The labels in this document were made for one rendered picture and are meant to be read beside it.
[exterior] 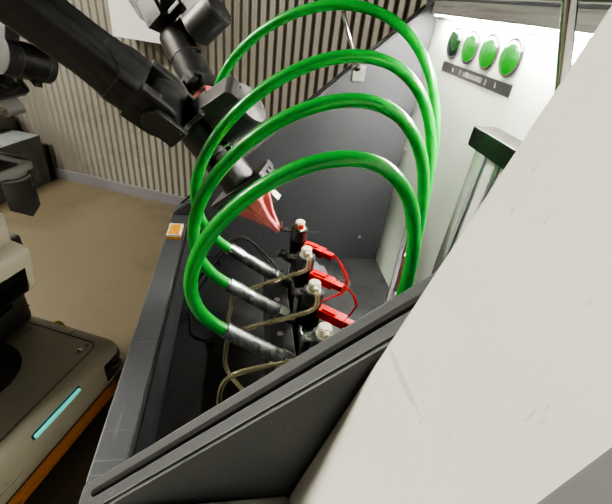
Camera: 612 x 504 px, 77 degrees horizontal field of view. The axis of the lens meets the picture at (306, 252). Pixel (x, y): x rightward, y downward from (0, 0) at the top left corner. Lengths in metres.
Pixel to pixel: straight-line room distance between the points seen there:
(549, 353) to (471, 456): 0.07
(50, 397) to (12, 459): 0.18
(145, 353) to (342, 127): 0.61
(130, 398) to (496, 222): 0.50
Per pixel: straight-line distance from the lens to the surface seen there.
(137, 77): 0.55
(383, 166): 0.34
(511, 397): 0.22
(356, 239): 1.05
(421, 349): 0.27
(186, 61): 0.74
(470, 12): 0.75
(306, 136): 0.90
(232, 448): 0.40
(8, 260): 1.22
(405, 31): 0.61
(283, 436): 0.39
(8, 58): 1.07
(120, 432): 0.57
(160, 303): 0.72
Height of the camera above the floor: 1.42
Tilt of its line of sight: 33 degrees down
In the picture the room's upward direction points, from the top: 8 degrees clockwise
